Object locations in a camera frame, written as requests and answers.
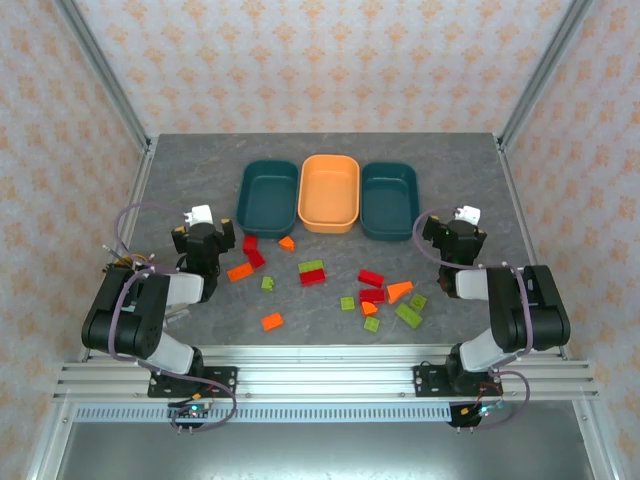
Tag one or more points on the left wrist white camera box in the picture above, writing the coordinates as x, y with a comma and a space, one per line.
201, 215

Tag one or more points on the yellow pencil cup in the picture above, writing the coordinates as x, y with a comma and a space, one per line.
131, 259

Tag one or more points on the aluminium frame post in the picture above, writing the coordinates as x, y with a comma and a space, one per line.
544, 70
105, 70

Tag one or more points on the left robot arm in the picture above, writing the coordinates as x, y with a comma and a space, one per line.
145, 325

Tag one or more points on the aluminium table side rail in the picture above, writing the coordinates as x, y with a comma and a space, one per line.
145, 170
509, 170

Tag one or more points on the orange lego brick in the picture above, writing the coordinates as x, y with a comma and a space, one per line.
369, 308
272, 321
287, 243
240, 272

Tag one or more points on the orange lego wedge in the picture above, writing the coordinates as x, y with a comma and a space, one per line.
398, 292

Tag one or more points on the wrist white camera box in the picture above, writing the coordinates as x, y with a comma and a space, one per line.
470, 215
201, 215

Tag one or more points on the small controller circuit board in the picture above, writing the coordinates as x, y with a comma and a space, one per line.
192, 412
482, 412

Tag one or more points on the grey metal lower panel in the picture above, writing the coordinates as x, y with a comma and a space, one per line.
320, 455

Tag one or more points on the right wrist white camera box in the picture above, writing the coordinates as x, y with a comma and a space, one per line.
470, 215

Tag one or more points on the black pencil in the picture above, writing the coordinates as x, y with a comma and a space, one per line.
111, 251

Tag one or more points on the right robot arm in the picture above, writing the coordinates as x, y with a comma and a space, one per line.
510, 310

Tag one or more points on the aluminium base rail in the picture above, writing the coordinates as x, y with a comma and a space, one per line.
320, 380

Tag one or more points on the teal plastic container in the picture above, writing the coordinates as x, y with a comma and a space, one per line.
390, 200
267, 200

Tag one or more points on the red lego brick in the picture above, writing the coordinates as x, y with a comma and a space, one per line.
256, 259
313, 278
371, 278
249, 244
372, 296

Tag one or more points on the long green lego brick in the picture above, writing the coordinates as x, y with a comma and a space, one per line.
408, 316

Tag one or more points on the orange plastic container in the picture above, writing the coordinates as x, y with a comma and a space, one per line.
328, 195

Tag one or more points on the aluminium frame leg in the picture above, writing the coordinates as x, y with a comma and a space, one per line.
47, 450
595, 450

